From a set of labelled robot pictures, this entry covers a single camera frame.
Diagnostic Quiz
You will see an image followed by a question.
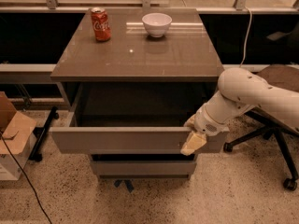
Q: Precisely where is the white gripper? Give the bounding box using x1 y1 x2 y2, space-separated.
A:
180 105 227 156

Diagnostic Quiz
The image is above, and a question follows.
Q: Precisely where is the grey top drawer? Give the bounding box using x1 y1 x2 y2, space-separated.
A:
50 82 216 154

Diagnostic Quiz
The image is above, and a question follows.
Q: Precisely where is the grey drawer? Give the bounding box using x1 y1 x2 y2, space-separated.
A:
50 82 216 154
91 161 196 175

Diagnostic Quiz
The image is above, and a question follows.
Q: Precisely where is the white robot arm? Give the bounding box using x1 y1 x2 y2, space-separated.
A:
180 67 299 156

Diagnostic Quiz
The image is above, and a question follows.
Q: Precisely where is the grey drawer cabinet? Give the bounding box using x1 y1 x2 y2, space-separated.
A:
51 8 223 179

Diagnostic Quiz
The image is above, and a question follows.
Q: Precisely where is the grey bottom drawer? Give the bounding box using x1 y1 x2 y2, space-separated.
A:
91 161 196 175

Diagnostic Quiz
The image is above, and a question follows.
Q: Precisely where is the open cardboard box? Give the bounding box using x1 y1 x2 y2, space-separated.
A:
0 91 36 180

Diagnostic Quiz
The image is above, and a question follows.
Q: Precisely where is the blue tape cross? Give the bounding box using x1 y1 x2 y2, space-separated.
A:
113 179 135 193

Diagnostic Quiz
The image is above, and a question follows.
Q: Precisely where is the office chair with black base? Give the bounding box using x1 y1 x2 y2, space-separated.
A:
223 64 299 191

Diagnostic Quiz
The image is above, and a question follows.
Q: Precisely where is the white ceramic bowl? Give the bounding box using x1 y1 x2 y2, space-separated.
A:
142 13 172 37

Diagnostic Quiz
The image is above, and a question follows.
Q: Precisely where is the red cola can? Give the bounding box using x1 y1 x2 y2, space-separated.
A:
91 7 111 42

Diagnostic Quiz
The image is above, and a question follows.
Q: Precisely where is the black metal stand foot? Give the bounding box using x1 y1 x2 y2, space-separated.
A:
29 106 59 162

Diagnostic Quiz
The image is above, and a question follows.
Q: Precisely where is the white cable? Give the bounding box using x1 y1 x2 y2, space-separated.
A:
238 7 253 67

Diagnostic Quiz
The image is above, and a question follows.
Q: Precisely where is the black cable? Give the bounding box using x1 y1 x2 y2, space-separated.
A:
0 133 53 224

